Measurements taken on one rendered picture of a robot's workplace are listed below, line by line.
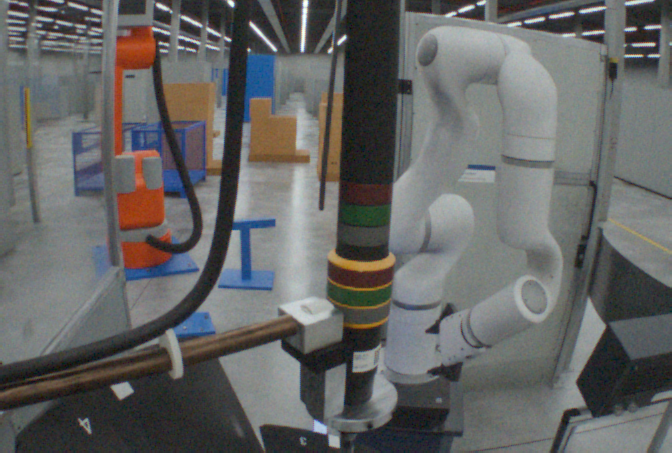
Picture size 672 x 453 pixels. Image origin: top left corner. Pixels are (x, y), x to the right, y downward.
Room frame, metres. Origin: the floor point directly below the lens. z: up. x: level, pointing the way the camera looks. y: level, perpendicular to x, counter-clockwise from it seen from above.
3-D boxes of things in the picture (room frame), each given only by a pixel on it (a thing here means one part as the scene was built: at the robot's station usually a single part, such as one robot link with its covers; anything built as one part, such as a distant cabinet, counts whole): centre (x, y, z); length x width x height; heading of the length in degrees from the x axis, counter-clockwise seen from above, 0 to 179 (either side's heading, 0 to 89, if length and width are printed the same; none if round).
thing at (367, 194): (0.30, -0.02, 1.60); 0.03 x 0.03 x 0.01
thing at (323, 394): (0.29, -0.01, 1.48); 0.09 x 0.07 x 0.10; 130
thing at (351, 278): (0.30, -0.02, 1.55); 0.04 x 0.04 x 0.01
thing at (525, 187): (0.72, -0.33, 1.42); 0.16 x 0.09 x 0.30; 119
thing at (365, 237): (0.30, -0.02, 1.58); 0.03 x 0.03 x 0.01
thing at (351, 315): (0.30, -0.02, 1.52); 0.04 x 0.04 x 0.01
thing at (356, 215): (0.30, -0.02, 1.59); 0.03 x 0.03 x 0.01
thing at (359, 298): (0.30, -0.02, 1.54); 0.04 x 0.04 x 0.01
